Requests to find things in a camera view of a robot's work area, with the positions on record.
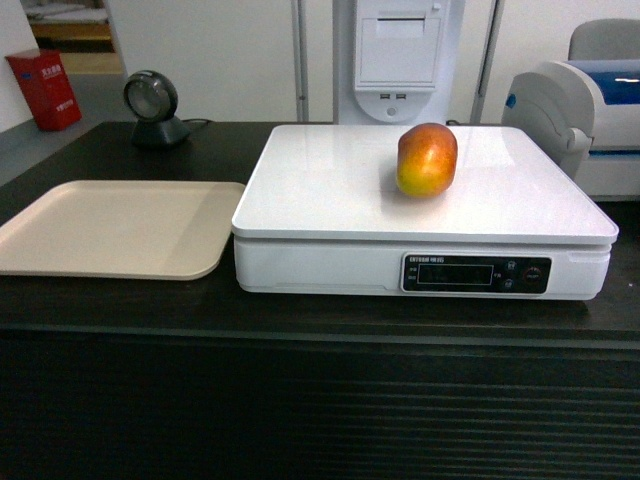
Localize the grey chair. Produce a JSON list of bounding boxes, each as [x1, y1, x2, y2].
[[568, 18, 639, 60]]

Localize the red yellow mango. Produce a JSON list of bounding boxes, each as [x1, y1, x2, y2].
[[396, 123, 458, 198]]

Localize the dark round barcode scanner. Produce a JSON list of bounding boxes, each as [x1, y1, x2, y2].
[[123, 70, 190, 149]]

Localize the wooden bed frame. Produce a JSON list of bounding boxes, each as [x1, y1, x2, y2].
[[21, 0, 114, 53]]

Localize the white checkout scale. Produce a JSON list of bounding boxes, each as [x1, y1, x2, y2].
[[232, 125, 619, 300]]

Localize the beige plastic tray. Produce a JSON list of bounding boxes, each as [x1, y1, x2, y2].
[[1, 180, 244, 281]]

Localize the grey partition post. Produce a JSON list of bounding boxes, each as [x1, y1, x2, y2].
[[470, 0, 503, 124]]

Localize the black checkout counter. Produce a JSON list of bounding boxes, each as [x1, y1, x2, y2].
[[0, 119, 640, 480]]

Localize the white blue label printer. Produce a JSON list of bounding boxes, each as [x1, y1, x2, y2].
[[502, 59, 639, 201]]

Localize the red fire extinguisher box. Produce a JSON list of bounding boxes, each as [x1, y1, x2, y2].
[[6, 49, 82, 131]]

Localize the white receipt printer kiosk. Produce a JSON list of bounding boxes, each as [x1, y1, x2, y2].
[[332, 0, 465, 125]]

